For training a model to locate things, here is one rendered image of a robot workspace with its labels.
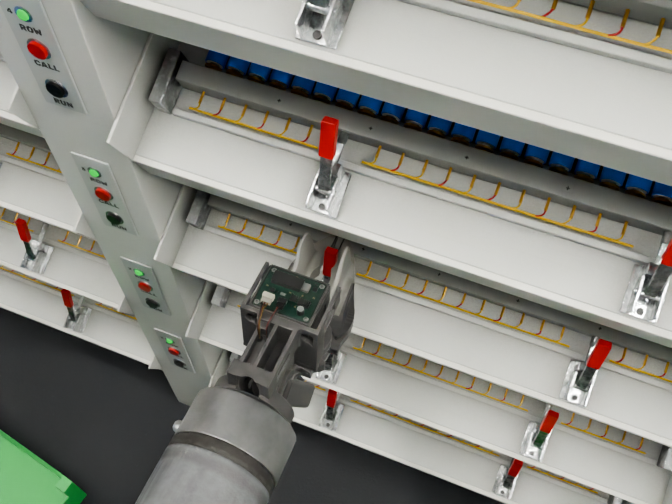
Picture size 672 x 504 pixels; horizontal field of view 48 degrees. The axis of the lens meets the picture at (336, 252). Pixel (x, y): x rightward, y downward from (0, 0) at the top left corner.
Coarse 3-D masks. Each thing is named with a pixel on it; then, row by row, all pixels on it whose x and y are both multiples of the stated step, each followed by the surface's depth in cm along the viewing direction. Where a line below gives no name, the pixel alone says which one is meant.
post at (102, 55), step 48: (48, 0) 54; (0, 48) 61; (96, 48) 57; (96, 96) 61; (48, 144) 71; (96, 144) 68; (144, 192) 73; (144, 240) 81; (192, 288) 93; (192, 384) 119
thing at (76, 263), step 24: (0, 216) 108; (24, 216) 107; (0, 240) 107; (24, 240) 101; (48, 240) 105; (72, 240) 105; (0, 264) 106; (24, 264) 104; (48, 264) 105; (72, 264) 105; (96, 264) 104; (72, 288) 104; (96, 288) 104; (120, 288) 103
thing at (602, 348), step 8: (600, 344) 69; (608, 344) 69; (592, 352) 70; (600, 352) 69; (608, 352) 69; (592, 360) 71; (600, 360) 70; (584, 368) 72; (592, 368) 72; (584, 376) 73; (592, 376) 72; (576, 384) 74; (584, 384) 74
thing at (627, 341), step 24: (240, 216) 82; (264, 216) 81; (384, 264) 79; (408, 264) 78; (456, 288) 77; (480, 288) 77; (480, 312) 78; (528, 312) 76; (552, 312) 75; (600, 336) 74; (624, 336) 74
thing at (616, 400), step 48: (192, 192) 83; (192, 240) 84; (288, 240) 83; (240, 288) 83; (432, 288) 80; (384, 336) 80; (432, 336) 79; (480, 336) 78; (576, 336) 77; (528, 384) 77; (624, 384) 75
